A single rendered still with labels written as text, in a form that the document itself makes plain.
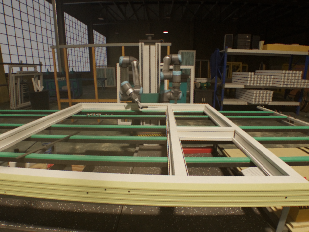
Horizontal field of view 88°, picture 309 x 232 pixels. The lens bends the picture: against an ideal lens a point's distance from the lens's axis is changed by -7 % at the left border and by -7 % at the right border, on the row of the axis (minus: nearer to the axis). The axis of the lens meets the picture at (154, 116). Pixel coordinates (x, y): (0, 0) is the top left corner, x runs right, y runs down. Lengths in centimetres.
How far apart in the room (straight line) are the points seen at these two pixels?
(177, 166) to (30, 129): 110
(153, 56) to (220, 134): 207
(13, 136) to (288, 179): 144
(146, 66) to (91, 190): 251
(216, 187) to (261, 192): 14
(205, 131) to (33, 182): 93
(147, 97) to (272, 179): 243
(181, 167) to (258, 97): 524
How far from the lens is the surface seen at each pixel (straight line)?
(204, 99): 547
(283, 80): 589
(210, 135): 117
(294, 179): 78
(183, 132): 112
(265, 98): 591
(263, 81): 591
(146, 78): 295
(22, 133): 141
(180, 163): 72
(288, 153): 180
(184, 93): 557
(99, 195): 64
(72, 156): 99
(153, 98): 291
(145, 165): 89
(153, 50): 297
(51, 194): 72
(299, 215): 106
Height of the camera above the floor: 129
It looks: 15 degrees down
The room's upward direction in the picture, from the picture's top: straight up
